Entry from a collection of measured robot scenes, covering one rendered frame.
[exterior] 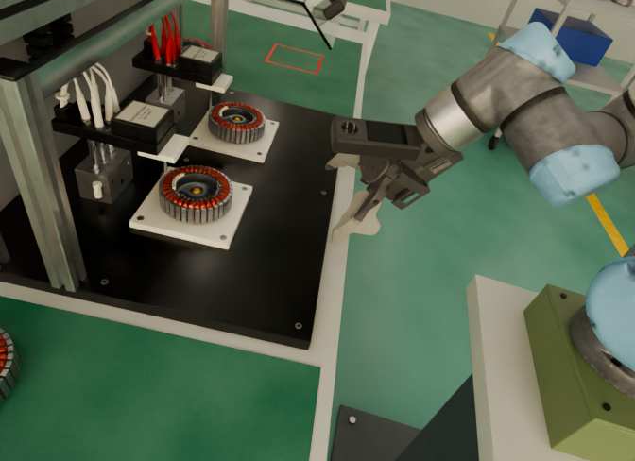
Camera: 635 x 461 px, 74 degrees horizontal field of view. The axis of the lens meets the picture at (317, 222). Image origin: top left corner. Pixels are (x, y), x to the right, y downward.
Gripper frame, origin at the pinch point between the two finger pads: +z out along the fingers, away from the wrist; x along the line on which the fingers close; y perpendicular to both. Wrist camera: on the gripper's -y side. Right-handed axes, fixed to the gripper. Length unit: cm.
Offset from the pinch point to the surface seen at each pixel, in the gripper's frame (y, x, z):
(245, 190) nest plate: -6.7, 7.4, 12.3
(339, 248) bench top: 8.6, -2.0, 5.9
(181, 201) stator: -17.3, -0.6, 12.3
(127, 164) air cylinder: -24.5, 8.1, 19.3
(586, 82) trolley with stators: 185, 162, -35
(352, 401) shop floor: 65, -7, 60
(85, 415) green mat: -21.6, -29.5, 16.7
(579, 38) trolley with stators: 190, 201, -45
